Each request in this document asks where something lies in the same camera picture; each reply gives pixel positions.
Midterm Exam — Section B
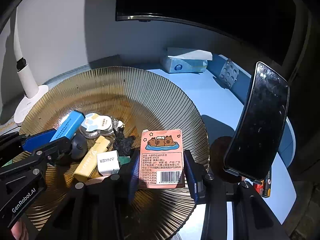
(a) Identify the yellow rectangular lighter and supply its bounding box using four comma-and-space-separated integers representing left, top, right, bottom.
73, 136, 111, 183

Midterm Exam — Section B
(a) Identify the amber ribbed glass plate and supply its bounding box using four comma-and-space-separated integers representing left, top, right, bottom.
10, 65, 210, 238

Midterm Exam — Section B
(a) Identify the black phone on mount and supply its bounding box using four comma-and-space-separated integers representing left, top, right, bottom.
223, 61, 290, 181

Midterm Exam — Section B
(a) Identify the white charger cube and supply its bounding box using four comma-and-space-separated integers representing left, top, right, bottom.
97, 150, 120, 176

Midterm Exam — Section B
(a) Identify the pink tape measure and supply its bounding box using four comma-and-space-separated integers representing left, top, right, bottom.
85, 176, 109, 186

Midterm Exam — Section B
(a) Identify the teal gummy toy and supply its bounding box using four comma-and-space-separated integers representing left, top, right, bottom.
118, 156, 131, 166

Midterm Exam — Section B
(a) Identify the black-haired small figure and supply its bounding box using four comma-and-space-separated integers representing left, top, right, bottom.
113, 127, 136, 156

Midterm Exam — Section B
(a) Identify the tissue pack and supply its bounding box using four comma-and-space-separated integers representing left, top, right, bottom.
161, 47, 213, 74

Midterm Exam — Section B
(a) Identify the pill blister pack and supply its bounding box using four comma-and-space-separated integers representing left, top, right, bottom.
218, 59, 239, 89

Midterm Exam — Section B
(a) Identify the black monitor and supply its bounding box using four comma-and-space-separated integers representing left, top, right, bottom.
116, 0, 307, 64

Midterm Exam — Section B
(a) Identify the blue utility knife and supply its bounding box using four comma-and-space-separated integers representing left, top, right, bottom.
50, 111, 85, 142

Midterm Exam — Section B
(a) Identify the white desk lamp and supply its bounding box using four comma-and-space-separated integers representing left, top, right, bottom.
10, 8, 49, 126

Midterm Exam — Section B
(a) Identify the red orange small object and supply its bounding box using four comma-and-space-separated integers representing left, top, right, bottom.
253, 168, 272, 198

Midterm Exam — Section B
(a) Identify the round correction tape dispenser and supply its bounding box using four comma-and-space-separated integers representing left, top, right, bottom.
79, 113, 113, 139

